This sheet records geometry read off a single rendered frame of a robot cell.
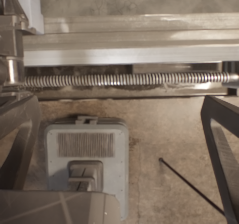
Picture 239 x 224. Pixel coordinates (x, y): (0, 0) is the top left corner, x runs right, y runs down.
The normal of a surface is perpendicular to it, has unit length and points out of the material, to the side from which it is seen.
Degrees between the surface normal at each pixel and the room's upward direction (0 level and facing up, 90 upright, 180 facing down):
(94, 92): 0
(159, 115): 0
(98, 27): 0
